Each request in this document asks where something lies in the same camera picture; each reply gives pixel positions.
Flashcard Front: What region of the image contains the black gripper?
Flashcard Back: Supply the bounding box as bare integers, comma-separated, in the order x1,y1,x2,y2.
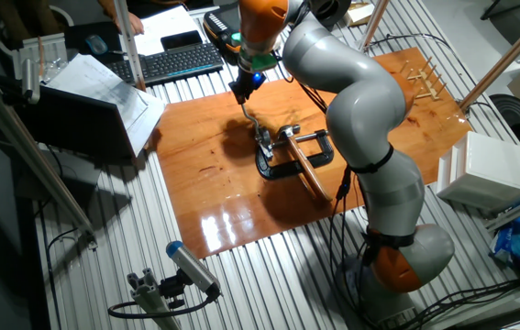
230,68,268,106

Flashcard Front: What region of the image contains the metal lever brown wooden knob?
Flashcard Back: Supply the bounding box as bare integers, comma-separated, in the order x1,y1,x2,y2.
239,101,265,141

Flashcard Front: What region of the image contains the brown sleeved forearm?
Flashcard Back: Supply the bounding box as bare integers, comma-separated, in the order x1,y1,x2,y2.
97,0,126,19

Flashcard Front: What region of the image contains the round metal lever mechanism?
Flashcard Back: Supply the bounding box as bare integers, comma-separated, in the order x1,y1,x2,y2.
254,126,275,160

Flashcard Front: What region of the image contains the person's hand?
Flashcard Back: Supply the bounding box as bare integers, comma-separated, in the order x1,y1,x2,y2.
115,11,145,37

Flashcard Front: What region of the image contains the black computer keyboard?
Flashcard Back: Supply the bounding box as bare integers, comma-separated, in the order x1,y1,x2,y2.
105,41,225,87

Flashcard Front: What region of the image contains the black cast iron C-clamp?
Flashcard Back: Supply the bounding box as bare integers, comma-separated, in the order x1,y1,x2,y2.
255,129,336,181

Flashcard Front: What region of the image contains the black smartphone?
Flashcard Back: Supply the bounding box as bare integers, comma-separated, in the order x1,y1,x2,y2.
160,29,205,52

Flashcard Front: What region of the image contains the white paper sheet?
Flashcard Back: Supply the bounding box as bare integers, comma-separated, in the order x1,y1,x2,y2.
133,5,208,57

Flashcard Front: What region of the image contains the black round spool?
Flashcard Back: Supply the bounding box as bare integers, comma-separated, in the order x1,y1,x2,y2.
307,0,352,15

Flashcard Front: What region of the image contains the small beige cardboard box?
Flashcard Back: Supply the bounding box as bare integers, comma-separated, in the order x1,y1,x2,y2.
344,1,375,28

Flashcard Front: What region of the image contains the grey computer mouse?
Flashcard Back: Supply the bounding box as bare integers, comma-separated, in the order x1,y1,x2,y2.
84,34,109,56

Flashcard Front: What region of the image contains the black laptop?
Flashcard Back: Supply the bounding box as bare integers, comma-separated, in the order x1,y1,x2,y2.
16,84,150,161

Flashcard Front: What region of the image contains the wooden peg rack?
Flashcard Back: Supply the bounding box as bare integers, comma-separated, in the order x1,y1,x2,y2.
399,55,448,102

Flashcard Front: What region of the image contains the clear plastic container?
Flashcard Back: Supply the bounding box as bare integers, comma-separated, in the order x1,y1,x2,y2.
19,32,69,83

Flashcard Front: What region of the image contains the white drawer box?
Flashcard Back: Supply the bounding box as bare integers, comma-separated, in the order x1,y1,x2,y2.
436,131,520,213

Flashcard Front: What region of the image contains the green camera mount plate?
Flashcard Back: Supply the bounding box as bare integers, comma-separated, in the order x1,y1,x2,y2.
230,31,279,72

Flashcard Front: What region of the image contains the hammer with wooden handle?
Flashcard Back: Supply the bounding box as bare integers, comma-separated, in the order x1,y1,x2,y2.
276,124,334,203

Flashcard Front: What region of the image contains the aluminium frame post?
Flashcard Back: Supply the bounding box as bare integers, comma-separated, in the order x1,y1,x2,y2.
112,0,149,93
459,4,520,114
486,187,520,233
358,0,389,51

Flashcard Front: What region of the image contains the silver camera blue end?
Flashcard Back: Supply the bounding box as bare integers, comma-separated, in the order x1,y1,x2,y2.
165,240,222,299

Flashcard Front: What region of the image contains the aluminium profile camera mount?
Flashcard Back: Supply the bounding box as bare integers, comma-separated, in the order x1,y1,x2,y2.
126,268,183,330

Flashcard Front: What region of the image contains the long aluminium frame beam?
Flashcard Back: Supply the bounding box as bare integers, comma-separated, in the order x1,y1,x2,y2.
0,63,98,248

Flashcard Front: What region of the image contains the black camera cable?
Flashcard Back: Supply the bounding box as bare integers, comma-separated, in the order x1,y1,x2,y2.
106,292,219,320

